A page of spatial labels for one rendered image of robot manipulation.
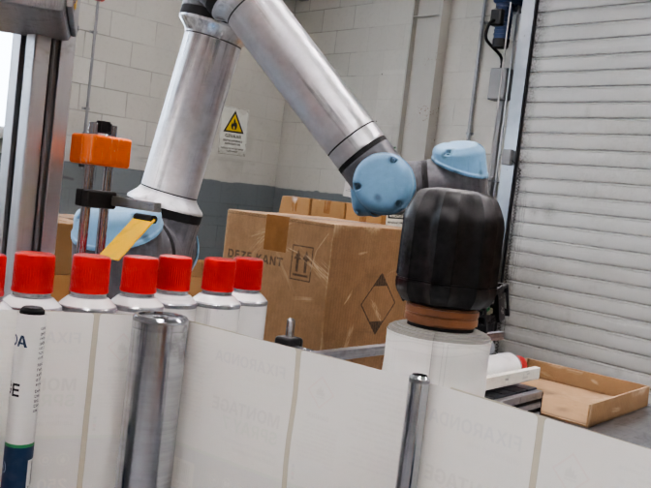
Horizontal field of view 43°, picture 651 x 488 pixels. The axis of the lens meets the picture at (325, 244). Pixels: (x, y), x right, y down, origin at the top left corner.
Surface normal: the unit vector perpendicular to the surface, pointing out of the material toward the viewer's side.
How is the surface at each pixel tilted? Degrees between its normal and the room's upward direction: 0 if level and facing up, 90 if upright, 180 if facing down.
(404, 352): 90
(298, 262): 90
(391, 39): 90
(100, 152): 90
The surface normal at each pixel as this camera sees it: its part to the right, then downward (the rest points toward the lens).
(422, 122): -0.73, -0.05
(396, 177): -0.12, 0.04
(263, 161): 0.67, 0.12
